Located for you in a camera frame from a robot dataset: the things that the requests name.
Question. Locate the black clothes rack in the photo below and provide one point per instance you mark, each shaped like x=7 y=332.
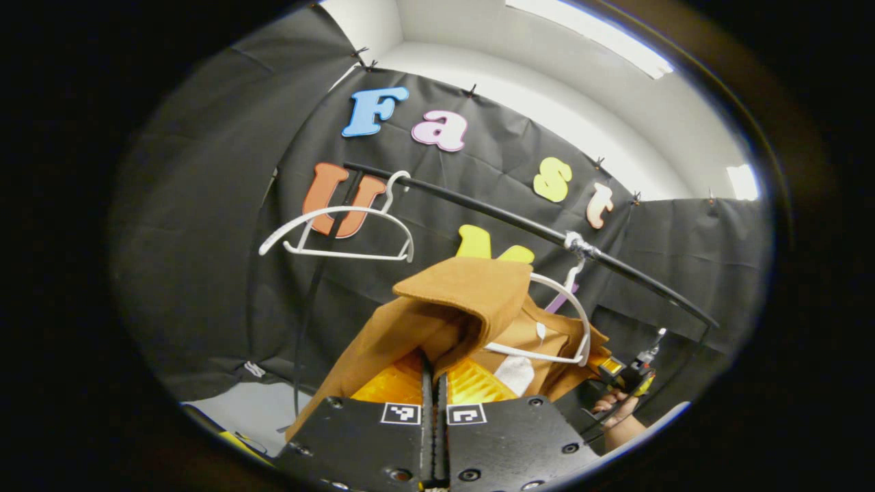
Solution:
x=492 y=212

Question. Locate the white plastic hanger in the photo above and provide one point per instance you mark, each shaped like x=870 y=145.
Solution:
x=540 y=354
x=342 y=254

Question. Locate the black backdrop cloth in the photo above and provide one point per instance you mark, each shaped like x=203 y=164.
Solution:
x=205 y=239

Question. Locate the white cloth tie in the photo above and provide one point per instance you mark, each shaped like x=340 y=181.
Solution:
x=254 y=369

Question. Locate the ceiling light panel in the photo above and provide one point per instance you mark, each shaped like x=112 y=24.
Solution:
x=743 y=182
x=601 y=34

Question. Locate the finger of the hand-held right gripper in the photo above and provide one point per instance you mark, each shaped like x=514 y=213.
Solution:
x=610 y=366

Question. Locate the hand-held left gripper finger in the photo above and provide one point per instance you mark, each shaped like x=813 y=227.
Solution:
x=428 y=417
x=442 y=430

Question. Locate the brown shirt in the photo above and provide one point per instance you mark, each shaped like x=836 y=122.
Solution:
x=465 y=294

